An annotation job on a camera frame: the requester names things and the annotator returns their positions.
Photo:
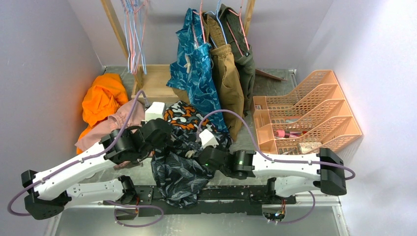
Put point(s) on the blue leaf print shorts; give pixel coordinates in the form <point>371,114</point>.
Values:
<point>192,71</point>

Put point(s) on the empty wire hangers bunch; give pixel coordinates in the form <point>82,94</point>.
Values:
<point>134,25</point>

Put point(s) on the dark green hanging shorts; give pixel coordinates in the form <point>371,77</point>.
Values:
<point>241,49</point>

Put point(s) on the peach plastic file organizer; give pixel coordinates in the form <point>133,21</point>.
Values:
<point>317,105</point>

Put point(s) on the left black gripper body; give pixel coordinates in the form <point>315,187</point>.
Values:
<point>161,144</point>

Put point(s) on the orange garment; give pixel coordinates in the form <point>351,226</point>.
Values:
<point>105,96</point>

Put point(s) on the pink item in organizer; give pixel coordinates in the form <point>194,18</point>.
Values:
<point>282,134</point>

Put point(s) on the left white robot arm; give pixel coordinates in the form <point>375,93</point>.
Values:
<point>52,191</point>

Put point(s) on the pink drawstring shorts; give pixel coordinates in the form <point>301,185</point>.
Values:
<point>110,127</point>

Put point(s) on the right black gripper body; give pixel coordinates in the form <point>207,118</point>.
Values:
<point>211,169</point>

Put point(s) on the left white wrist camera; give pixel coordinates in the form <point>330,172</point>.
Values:
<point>155,110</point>

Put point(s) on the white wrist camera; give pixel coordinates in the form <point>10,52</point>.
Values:
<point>208,139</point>
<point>155,110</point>

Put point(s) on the dark leaf print shorts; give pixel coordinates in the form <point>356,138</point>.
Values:
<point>178,175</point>

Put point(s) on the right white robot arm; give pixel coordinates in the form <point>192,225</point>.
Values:
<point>292,174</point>

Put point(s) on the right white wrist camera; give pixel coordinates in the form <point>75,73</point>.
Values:
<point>208,139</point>

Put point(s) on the orange camouflage shorts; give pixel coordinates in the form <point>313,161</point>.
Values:
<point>184,116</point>

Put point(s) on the brown hanging shorts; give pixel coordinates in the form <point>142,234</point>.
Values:
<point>224,72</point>

